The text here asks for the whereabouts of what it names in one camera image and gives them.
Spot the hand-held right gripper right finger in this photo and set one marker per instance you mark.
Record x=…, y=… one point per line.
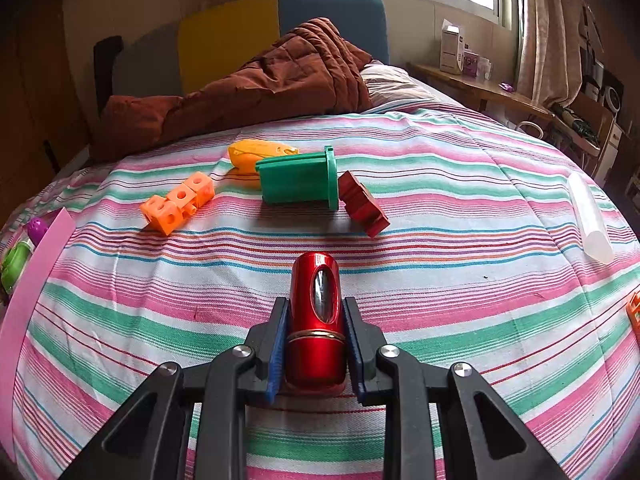
x=352, y=345

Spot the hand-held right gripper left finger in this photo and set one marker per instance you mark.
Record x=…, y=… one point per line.
x=277, y=350

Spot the red metallic tube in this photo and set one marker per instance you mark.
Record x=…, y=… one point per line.
x=315, y=355

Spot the pink box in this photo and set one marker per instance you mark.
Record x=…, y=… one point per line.
x=30, y=285

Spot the purple plastic spool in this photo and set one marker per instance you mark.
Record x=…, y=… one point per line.
x=36, y=229

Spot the green and white plastic toy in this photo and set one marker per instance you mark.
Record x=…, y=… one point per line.
x=15, y=262

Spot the dark red stepped block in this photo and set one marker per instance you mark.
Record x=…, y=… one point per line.
x=362, y=202

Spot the green flanged plastic piece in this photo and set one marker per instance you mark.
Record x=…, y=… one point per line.
x=295, y=180

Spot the orange linked cube blocks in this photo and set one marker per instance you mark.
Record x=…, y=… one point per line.
x=175, y=202

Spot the orange and yellow plastic toy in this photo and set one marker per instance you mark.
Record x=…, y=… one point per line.
x=250, y=155

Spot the pale pillow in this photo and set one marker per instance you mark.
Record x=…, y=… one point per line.
x=395, y=87

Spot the clear plastic tube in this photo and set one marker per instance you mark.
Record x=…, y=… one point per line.
x=590, y=225

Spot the brown quilt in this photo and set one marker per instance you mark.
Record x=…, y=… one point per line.
x=280, y=75

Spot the orange grid plastic piece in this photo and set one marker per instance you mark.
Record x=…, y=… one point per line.
x=635, y=310

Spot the wooden side desk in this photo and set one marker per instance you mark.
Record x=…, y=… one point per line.
x=480, y=87

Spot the small purple object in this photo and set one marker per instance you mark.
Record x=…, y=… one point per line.
x=506, y=86

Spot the purple box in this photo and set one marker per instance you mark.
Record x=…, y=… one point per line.
x=471, y=64

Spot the white carton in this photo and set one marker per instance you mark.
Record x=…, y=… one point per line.
x=451, y=47

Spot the multicolour padded headboard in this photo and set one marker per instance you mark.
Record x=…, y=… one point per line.
x=225, y=35

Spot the wooden shelf unit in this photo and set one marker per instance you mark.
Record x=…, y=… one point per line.
x=595, y=130

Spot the wooden wardrobe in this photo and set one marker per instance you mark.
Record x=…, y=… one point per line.
x=35, y=110

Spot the floral curtain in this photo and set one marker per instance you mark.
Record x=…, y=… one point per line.
x=550, y=35

